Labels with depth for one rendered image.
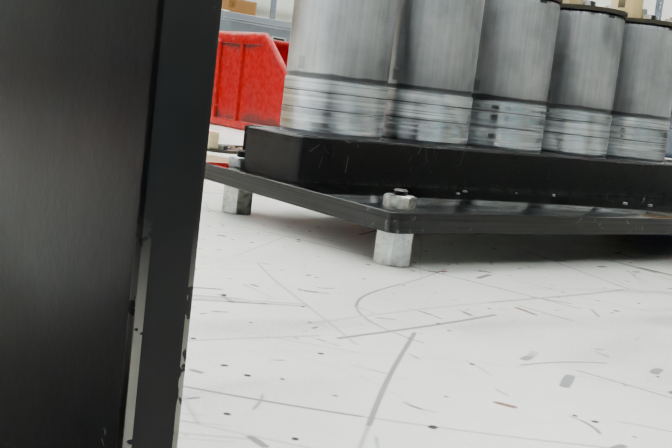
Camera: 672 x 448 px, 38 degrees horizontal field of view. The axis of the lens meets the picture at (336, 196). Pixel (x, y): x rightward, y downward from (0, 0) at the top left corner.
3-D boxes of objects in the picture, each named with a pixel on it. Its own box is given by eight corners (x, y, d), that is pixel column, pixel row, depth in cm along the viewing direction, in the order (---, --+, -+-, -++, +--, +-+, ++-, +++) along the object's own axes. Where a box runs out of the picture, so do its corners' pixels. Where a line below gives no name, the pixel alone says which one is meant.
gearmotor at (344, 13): (398, 180, 23) (425, -39, 22) (314, 177, 22) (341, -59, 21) (336, 167, 25) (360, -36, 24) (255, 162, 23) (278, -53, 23)
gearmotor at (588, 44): (618, 191, 28) (645, 12, 28) (563, 188, 27) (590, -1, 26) (553, 179, 30) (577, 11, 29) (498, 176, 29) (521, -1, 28)
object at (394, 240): (613, 215, 33) (618, 182, 33) (822, 260, 27) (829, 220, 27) (196, 206, 23) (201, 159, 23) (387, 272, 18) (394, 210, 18)
